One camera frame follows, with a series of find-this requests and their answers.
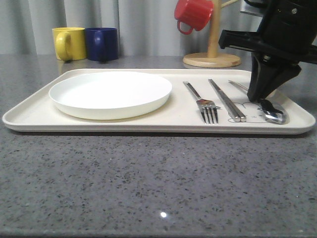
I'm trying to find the white round plate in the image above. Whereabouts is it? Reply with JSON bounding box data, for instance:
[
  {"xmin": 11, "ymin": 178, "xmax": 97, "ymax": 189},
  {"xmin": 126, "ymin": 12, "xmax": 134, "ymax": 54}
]
[{"xmin": 49, "ymin": 71, "xmax": 172, "ymax": 120}]

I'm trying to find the wooden mug tree stand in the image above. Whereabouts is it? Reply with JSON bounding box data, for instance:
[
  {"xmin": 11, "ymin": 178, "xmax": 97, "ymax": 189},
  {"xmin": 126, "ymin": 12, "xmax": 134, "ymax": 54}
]
[{"xmin": 183, "ymin": 0, "xmax": 241, "ymax": 68}]

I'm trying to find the red mug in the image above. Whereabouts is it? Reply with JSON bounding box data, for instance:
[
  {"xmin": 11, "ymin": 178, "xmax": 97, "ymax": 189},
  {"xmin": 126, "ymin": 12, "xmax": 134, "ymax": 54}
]
[{"xmin": 174, "ymin": 0, "xmax": 214, "ymax": 35}]

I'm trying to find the dark blue mug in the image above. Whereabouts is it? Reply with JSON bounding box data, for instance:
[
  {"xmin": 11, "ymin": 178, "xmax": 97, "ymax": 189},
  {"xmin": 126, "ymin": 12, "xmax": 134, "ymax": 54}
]
[{"xmin": 84, "ymin": 27, "xmax": 119, "ymax": 61}]

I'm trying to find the cream rabbit serving tray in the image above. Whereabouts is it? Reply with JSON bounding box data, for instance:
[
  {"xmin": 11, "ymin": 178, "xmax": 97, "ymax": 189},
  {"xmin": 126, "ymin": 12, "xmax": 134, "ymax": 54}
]
[{"xmin": 2, "ymin": 68, "xmax": 316, "ymax": 134}]

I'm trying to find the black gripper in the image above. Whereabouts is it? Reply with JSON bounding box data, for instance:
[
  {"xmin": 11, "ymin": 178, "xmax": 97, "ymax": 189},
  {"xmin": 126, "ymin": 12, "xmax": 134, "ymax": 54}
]
[{"xmin": 218, "ymin": 0, "xmax": 317, "ymax": 102}]

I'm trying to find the silver metal fork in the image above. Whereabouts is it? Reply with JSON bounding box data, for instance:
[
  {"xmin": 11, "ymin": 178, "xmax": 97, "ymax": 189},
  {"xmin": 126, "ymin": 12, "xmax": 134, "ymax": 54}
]
[{"xmin": 183, "ymin": 81, "xmax": 221, "ymax": 124}]

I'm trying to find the yellow mug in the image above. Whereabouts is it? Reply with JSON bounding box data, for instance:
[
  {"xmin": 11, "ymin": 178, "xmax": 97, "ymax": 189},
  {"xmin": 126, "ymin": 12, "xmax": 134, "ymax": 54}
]
[{"xmin": 52, "ymin": 27, "xmax": 87, "ymax": 61}]

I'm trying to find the grey curtain backdrop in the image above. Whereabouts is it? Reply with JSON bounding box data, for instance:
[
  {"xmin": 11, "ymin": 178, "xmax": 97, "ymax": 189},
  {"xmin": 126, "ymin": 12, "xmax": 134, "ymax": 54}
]
[{"xmin": 0, "ymin": 0, "xmax": 317, "ymax": 57}]

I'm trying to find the silver metal spoon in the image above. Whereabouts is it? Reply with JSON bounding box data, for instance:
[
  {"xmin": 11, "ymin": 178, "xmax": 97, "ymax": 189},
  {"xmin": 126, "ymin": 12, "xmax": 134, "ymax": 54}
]
[{"xmin": 227, "ymin": 80, "xmax": 289, "ymax": 125}]

